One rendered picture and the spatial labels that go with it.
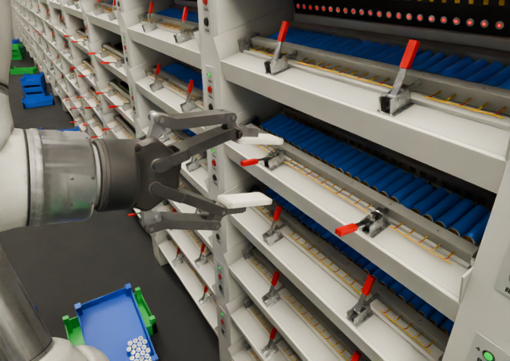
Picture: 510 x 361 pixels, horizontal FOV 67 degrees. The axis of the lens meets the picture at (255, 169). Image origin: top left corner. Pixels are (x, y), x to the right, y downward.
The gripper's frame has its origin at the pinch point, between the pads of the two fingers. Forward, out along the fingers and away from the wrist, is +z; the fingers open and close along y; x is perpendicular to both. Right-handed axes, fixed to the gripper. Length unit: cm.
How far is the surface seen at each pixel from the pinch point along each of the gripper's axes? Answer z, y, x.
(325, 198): 19.9, -7.4, 4.6
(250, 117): 24.5, 0.5, 37.6
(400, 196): 24.9, -3.1, -6.1
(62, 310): -3, -99, 111
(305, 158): 21.9, -2.8, 13.5
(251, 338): 33, -62, 31
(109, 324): 8, -88, 83
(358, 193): 21.8, -4.6, -0.6
